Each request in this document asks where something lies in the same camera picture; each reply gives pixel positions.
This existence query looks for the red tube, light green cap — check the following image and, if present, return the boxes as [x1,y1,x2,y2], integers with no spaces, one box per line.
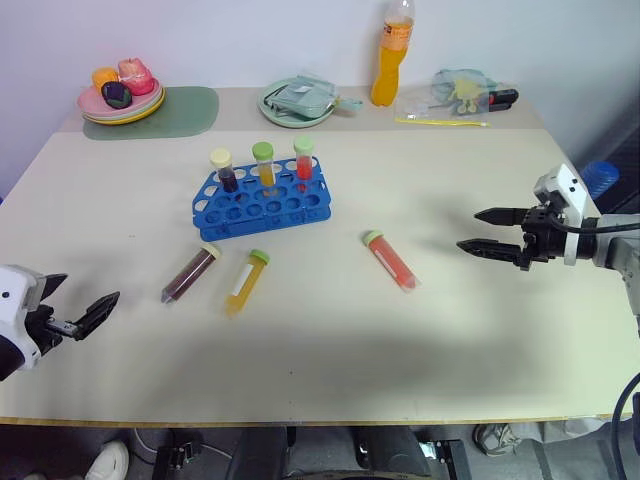
[292,136,317,194]

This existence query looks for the black metal bracket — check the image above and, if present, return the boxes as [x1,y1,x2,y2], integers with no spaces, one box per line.
[418,438,470,480]
[152,428,205,480]

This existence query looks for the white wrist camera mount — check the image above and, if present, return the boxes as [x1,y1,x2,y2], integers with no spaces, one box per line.
[0,264,49,372]
[532,163,592,267]

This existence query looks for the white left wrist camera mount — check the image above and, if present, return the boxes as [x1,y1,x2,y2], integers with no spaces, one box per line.
[0,264,49,372]

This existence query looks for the teal utensil handle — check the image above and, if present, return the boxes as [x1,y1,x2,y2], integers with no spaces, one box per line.
[332,96,365,115]

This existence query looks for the clear bag with yellow toys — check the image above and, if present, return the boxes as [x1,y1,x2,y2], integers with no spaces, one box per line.
[394,68,502,119]

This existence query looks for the red tube, green orange cap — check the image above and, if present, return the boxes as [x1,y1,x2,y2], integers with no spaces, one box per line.
[360,229,422,293]

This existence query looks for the pink toy fruit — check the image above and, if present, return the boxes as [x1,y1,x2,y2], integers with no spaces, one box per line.
[117,57,155,97]

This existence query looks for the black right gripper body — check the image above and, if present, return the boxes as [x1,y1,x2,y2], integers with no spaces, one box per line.
[518,201,570,274]

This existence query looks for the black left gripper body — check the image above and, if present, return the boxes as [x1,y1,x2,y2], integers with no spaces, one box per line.
[24,303,80,357]

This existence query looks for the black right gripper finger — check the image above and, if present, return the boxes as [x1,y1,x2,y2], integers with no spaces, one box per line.
[455,238,524,267]
[473,207,526,228]

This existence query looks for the yellow plate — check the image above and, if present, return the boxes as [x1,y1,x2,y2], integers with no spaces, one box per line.
[82,94,168,127]

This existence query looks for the yellow thin stick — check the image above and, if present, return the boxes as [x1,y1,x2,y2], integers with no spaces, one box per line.
[394,116,492,128]

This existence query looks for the red and black tool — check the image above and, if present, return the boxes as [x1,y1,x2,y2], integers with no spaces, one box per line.
[486,88,520,112]

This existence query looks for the yellow tube, green cap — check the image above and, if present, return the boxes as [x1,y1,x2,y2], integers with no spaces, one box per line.
[224,248,272,318]
[251,141,278,189]

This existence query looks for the black looping cable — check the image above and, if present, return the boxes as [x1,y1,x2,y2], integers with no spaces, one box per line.
[613,371,640,480]

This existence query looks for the white shoe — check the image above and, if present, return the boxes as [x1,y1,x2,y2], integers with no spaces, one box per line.
[83,439,131,480]

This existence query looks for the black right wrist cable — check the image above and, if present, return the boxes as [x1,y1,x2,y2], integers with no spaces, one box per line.
[552,218,640,235]

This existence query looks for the green placemat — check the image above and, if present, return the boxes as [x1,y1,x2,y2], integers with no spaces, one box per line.
[82,85,220,143]

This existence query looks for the dark rounded shape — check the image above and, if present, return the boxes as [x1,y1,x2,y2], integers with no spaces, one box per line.
[353,426,432,480]

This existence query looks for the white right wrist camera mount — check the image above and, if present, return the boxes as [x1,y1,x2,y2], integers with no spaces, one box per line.
[532,163,592,267]

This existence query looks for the mint green flat case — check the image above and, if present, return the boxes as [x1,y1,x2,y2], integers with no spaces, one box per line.
[266,74,337,120]

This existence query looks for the mint green round plate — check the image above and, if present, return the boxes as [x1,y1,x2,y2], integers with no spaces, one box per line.
[257,77,342,128]

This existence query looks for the pink plate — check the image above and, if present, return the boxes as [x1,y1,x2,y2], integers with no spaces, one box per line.
[76,78,164,118]

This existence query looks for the dark purple tube, cream cap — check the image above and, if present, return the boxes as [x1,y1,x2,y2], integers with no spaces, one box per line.
[160,243,222,305]
[209,148,241,195]

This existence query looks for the dark purple toy fruit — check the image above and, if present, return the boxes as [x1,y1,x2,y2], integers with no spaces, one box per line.
[100,81,134,109]

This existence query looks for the orange drink bottle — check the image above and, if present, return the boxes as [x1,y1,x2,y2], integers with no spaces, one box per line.
[370,0,417,108]

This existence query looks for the orange toy fruit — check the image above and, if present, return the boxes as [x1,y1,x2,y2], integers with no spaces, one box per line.
[91,67,122,92]

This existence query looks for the light green plate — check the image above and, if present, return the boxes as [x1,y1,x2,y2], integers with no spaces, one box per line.
[81,89,166,122]

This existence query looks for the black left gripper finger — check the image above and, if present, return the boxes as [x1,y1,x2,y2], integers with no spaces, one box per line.
[74,291,122,343]
[38,272,69,304]

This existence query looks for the grey sneaker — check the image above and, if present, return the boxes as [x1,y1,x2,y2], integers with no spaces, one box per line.
[473,423,522,457]

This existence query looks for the blue ribbed cylinder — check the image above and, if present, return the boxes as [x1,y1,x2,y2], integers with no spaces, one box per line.
[579,160,622,199]

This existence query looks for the blue test tube rack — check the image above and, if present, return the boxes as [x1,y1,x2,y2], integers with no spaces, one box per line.
[192,156,333,243]

